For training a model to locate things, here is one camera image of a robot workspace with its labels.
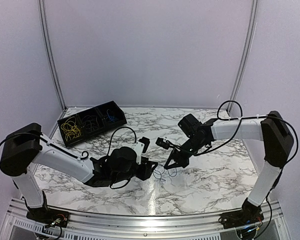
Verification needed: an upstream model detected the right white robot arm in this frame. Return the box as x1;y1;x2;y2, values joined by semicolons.
156;111;297;224

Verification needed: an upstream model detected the left aluminium frame post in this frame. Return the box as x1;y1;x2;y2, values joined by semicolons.
37;0;67;111

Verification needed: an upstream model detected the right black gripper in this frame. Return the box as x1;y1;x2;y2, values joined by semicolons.
164;136;207;170

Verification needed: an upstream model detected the aluminium front rail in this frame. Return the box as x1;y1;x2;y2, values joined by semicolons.
0;198;291;240

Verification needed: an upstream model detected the right aluminium frame post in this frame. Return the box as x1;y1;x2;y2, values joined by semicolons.
226;0;262;111

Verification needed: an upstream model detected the aluminium frame post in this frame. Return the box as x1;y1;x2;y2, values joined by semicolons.
37;0;67;111
226;0;262;111

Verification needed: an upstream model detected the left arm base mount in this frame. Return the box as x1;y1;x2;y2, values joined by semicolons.
26;206;70;228

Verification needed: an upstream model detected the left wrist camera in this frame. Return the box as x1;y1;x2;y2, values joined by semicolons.
132;136;150;165

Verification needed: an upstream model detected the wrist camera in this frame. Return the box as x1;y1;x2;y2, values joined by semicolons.
155;137;176;150
132;136;150;165

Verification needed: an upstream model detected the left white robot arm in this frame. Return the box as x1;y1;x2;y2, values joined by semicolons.
0;122;158;223

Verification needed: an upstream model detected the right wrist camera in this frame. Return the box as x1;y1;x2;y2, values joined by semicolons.
155;137;176;150

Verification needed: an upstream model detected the black three-compartment bin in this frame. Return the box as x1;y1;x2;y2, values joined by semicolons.
57;100;127;148

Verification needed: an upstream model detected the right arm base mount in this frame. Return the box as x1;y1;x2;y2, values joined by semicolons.
218;210;264;229

